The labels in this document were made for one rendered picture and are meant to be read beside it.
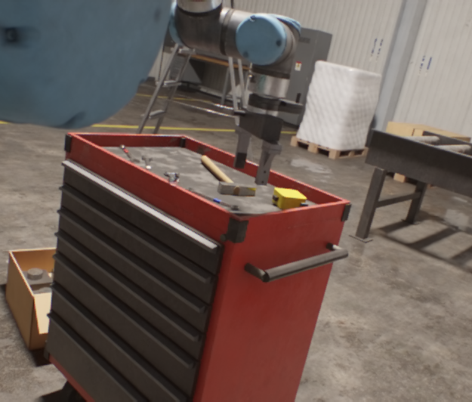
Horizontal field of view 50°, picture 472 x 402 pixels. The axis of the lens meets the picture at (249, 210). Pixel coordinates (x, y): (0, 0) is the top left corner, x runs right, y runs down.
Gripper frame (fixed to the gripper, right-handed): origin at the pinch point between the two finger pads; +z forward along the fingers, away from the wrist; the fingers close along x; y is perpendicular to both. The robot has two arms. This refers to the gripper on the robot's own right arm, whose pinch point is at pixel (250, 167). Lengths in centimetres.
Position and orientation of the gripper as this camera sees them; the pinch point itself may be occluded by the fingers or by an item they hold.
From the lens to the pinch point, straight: 121.0
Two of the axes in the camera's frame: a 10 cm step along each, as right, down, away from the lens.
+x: 3.9, 3.6, -8.5
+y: -9.0, -0.5, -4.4
